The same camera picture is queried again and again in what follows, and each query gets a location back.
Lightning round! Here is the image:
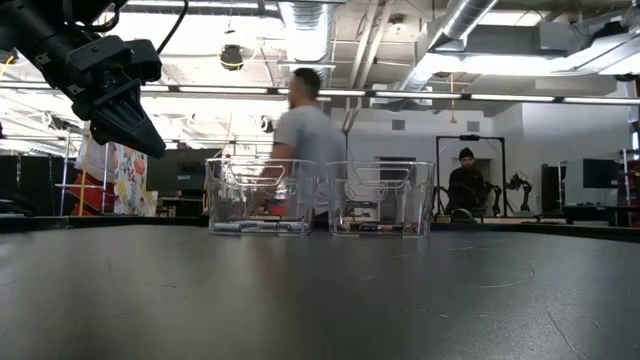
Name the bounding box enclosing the red board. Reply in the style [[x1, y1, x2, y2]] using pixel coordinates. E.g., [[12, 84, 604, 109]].
[[69, 172, 117, 216]]

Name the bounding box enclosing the black gantry frame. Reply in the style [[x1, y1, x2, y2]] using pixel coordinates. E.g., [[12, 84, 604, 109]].
[[435, 133, 506, 214]]

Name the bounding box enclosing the metal rack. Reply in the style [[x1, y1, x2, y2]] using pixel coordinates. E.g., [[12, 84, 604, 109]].
[[54, 128, 112, 216]]

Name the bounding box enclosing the black computer monitor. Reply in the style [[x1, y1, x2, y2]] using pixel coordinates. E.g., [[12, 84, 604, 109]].
[[145, 148, 221, 192]]

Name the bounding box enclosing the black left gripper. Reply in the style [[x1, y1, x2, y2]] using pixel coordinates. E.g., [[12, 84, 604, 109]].
[[0, 0, 167, 160]]

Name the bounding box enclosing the black round ceiling device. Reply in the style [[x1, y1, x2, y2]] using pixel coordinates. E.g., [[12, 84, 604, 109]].
[[219, 43, 245, 71]]

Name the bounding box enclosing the dark wall monitor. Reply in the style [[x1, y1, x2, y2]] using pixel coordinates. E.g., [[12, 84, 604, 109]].
[[582, 158, 621, 190]]

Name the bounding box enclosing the flexible ribbed silver duct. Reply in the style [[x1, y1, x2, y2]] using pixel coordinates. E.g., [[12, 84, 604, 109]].
[[278, 0, 335, 89]]

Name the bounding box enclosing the smooth spiral silver duct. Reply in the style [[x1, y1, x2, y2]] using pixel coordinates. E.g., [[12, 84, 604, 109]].
[[397, 0, 501, 91]]

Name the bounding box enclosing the clear plastic bin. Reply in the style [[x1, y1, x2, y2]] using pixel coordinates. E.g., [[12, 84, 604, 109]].
[[204, 157, 317, 236], [325, 159, 435, 238]]

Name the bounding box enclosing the floral patterned curtain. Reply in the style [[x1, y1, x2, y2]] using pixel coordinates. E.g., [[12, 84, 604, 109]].
[[113, 142, 160, 217]]

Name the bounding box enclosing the person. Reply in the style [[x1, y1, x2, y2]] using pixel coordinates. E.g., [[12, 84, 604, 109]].
[[446, 146, 495, 216], [257, 67, 350, 231]]

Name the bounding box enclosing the black cabinet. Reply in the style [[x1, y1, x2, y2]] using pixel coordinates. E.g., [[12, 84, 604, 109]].
[[541, 163, 569, 214]]

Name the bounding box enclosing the grey rectangular ceiling duct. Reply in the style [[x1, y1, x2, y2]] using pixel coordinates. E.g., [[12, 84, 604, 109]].
[[467, 22, 587, 57]]

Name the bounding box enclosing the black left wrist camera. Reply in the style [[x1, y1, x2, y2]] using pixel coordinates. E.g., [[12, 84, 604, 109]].
[[66, 35, 164, 85]]

